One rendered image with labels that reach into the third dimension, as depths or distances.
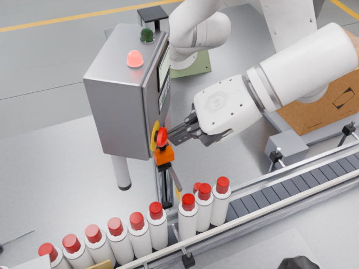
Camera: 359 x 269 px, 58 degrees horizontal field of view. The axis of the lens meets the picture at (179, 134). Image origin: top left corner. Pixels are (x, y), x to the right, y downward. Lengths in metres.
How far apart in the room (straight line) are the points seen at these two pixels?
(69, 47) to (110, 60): 2.88
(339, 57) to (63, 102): 2.45
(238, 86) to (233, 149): 0.70
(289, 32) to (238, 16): 1.39
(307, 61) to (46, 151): 1.03
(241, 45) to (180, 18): 0.72
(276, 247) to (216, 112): 0.57
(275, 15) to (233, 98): 0.18
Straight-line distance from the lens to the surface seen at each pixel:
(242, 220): 1.00
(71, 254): 0.84
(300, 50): 0.55
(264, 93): 0.54
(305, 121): 1.28
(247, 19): 2.03
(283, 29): 0.67
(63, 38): 3.58
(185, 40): 1.15
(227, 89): 0.58
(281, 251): 1.02
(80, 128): 1.37
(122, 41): 0.60
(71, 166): 1.25
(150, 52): 0.56
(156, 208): 0.81
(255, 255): 1.00
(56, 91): 2.92
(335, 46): 0.55
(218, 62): 1.65
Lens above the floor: 1.79
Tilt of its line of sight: 48 degrees down
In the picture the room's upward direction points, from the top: straight up
